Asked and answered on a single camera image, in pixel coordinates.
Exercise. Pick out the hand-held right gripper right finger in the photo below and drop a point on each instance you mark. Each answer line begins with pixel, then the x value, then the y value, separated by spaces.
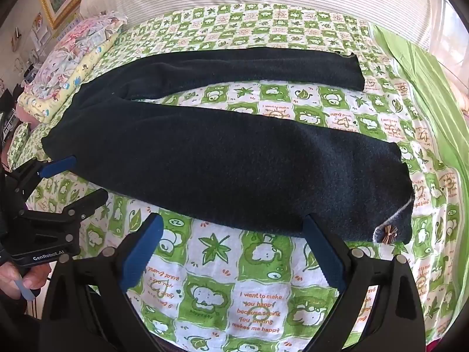
pixel 324 253

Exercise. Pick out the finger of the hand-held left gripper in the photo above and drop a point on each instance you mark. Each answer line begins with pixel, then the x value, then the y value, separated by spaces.
pixel 82 205
pixel 58 165

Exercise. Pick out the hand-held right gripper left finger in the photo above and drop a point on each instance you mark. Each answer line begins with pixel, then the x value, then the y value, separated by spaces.
pixel 144 249

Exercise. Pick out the black pants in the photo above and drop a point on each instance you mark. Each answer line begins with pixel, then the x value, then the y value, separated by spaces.
pixel 220 161

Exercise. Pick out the person's left hand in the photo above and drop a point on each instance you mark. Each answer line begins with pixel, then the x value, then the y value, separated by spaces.
pixel 34 278

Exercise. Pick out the green printed bed sheet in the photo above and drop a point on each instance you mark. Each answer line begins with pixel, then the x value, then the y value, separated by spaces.
pixel 256 275

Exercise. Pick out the yellow folded blanket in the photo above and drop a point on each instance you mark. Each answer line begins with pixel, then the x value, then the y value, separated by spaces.
pixel 86 66

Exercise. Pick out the floral folded blanket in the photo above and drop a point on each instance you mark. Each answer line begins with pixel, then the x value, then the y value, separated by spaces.
pixel 73 44

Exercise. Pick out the plain green sheet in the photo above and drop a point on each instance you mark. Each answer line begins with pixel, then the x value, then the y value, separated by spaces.
pixel 421 66

